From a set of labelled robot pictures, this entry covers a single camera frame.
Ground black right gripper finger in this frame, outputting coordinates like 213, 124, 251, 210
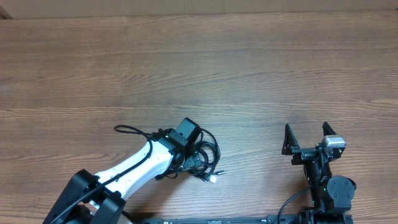
322, 121, 336, 136
281, 123, 300, 156

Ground black usb cable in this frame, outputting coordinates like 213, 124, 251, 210
186, 128, 227, 184

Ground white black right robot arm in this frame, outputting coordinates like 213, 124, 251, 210
277, 122, 356, 224

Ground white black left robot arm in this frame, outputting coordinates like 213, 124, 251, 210
44, 118, 202, 223

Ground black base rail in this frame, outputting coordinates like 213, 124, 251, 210
133, 213, 354, 224

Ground black left camera cable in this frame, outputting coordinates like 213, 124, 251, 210
46, 124, 175, 224

